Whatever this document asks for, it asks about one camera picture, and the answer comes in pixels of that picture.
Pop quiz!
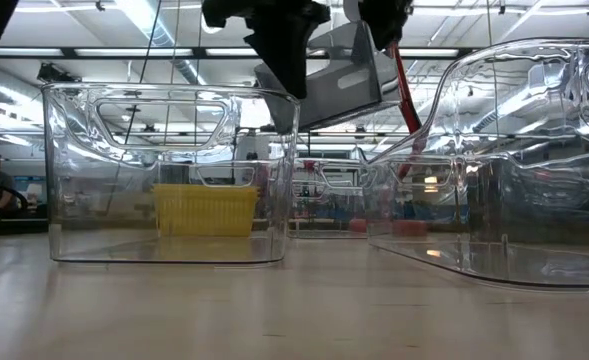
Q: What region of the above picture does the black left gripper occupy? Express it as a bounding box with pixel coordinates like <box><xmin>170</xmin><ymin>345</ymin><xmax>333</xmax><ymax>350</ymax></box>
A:
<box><xmin>201</xmin><ymin>0</ymin><xmax>331</xmax><ymax>100</ymax></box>

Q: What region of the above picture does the smoked grey plastic bin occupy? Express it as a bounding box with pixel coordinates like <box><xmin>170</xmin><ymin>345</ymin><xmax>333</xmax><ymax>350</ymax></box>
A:
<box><xmin>252</xmin><ymin>19</ymin><xmax>411</xmax><ymax>134</ymax></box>
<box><xmin>466</xmin><ymin>154</ymin><xmax>589</xmax><ymax>246</ymax></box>

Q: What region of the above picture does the clear plastic bin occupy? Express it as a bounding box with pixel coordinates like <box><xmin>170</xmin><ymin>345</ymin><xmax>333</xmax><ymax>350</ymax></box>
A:
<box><xmin>366</xmin><ymin>37</ymin><xmax>589</xmax><ymax>291</ymax></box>
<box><xmin>41</xmin><ymin>82</ymin><xmax>301</xmax><ymax>265</ymax></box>
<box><xmin>287</xmin><ymin>157</ymin><xmax>375</xmax><ymax>240</ymax></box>

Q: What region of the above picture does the red desk lamp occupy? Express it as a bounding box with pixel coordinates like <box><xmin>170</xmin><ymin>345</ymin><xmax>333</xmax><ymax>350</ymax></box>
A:
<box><xmin>347</xmin><ymin>42</ymin><xmax>429</xmax><ymax>239</ymax></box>

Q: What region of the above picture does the yellow plastic mesh basket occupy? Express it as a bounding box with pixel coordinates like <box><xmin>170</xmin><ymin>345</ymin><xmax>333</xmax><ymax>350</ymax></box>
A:
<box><xmin>152</xmin><ymin>183</ymin><xmax>260</xmax><ymax>238</ymax></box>

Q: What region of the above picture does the black hanging cable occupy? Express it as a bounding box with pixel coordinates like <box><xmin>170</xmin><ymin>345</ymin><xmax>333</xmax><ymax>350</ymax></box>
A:
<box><xmin>104</xmin><ymin>0</ymin><xmax>164</xmax><ymax>216</ymax></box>

